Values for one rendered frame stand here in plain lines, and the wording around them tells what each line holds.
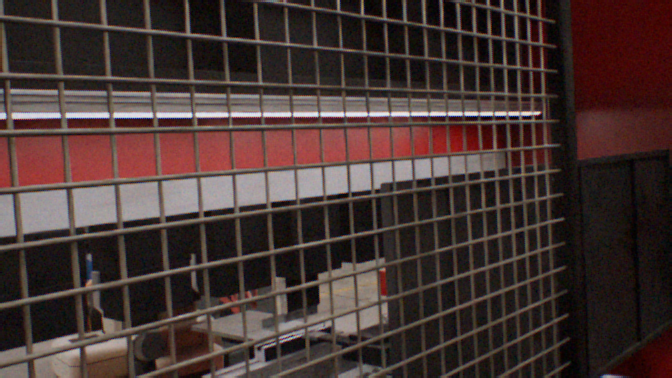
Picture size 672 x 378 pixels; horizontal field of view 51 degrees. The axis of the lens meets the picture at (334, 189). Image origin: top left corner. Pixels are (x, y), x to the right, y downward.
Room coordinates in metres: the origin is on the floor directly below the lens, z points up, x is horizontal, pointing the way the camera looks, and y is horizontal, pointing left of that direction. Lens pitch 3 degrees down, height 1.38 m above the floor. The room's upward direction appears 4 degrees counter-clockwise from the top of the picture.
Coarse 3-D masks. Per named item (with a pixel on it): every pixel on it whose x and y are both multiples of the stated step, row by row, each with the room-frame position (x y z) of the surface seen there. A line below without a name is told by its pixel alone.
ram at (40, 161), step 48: (0, 144) 1.01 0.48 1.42; (48, 144) 1.06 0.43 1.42; (96, 144) 1.12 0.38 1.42; (144, 144) 1.18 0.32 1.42; (192, 144) 1.26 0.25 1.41; (240, 144) 1.34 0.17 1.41; (288, 144) 1.43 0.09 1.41; (336, 144) 1.54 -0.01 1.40; (384, 144) 1.66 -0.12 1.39; (48, 192) 1.06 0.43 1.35; (96, 192) 1.11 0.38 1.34; (144, 192) 1.18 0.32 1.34; (192, 192) 1.25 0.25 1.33; (240, 192) 1.33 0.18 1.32; (288, 192) 1.43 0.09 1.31; (336, 192) 1.53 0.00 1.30
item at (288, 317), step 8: (280, 280) 1.46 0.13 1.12; (288, 280) 1.45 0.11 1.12; (296, 280) 1.47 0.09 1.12; (312, 280) 1.51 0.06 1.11; (280, 288) 1.46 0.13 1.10; (312, 288) 1.51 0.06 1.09; (280, 296) 1.46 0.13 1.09; (288, 296) 1.45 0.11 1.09; (296, 296) 1.47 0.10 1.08; (312, 296) 1.50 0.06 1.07; (280, 304) 1.46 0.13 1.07; (288, 304) 1.45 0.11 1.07; (296, 304) 1.47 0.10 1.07; (312, 304) 1.50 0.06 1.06; (288, 312) 1.45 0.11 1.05; (296, 312) 1.48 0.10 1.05; (312, 312) 1.51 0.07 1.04; (288, 320) 1.46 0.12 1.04
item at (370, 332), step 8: (368, 328) 1.35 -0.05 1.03; (376, 328) 1.35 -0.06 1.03; (384, 328) 1.35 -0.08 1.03; (304, 336) 1.45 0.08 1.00; (312, 336) 1.44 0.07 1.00; (320, 336) 1.43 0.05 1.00; (328, 336) 1.43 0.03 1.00; (336, 336) 1.42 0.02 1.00; (344, 336) 1.42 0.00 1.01; (352, 336) 1.32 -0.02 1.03; (368, 336) 1.29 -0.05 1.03; (344, 344) 1.32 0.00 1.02; (352, 344) 1.30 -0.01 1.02; (368, 344) 1.28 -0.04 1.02; (376, 344) 1.28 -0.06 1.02; (384, 344) 1.27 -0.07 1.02; (352, 352) 1.30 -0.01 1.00; (368, 352) 1.28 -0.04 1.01; (376, 352) 1.26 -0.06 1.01; (384, 352) 1.25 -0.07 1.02; (352, 360) 1.30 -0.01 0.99; (368, 360) 1.28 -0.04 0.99; (376, 360) 1.26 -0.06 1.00
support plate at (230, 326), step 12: (240, 312) 1.72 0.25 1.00; (252, 312) 1.72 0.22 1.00; (264, 312) 1.70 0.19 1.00; (204, 324) 1.62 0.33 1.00; (216, 324) 1.61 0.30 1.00; (228, 324) 1.61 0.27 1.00; (240, 324) 1.60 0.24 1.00; (252, 324) 1.59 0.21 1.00; (324, 324) 1.57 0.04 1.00; (228, 336) 1.52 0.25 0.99; (240, 336) 1.49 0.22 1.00; (252, 336) 1.48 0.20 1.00
